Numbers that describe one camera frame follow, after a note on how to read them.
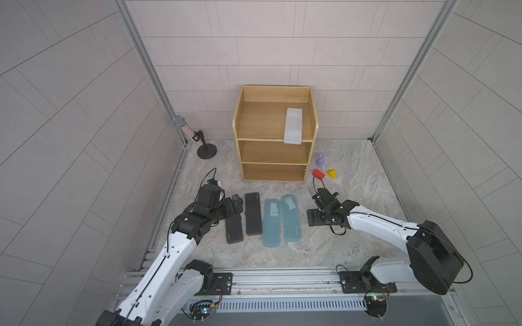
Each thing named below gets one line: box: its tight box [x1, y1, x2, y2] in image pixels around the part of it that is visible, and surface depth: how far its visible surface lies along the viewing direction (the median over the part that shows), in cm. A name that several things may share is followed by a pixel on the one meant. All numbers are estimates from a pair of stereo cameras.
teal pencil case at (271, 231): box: [262, 198, 281, 248], surface depth 86 cm
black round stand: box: [192, 129, 217, 160], surface depth 111 cm
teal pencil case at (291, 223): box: [281, 194, 302, 243], surface depth 88 cm
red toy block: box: [312, 169, 326, 180], surface depth 104 cm
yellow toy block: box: [326, 169, 338, 179], surface depth 104 cm
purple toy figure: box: [315, 153, 327, 168], surface depth 106 cm
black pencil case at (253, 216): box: [244, 192, 263, 236], surface depth 88 cm
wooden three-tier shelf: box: [232, 85, 319, 185], surface depth 89 cm
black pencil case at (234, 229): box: [224, 213, 244, 245], surface depth 84 cm
